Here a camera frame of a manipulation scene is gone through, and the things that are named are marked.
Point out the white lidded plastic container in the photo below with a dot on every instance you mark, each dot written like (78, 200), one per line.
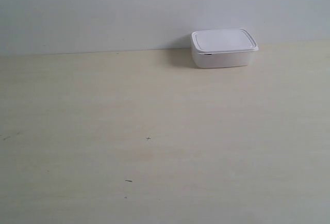
(222, 48)

